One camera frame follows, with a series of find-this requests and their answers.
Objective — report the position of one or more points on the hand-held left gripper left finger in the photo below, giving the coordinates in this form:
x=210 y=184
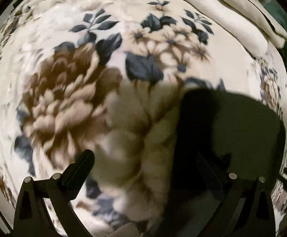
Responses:
x=77 y=177

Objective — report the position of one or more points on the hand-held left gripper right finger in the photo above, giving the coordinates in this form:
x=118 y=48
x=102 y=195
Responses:
x=234 y=192

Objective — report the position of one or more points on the dark striped sweater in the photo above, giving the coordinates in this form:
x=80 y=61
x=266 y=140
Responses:
x=244 y=128

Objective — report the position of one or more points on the floral bed blanket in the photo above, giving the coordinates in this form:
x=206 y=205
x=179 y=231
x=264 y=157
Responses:
x=59 y=42

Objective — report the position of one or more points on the folded white garment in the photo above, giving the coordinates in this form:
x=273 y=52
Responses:
x=222 y=14

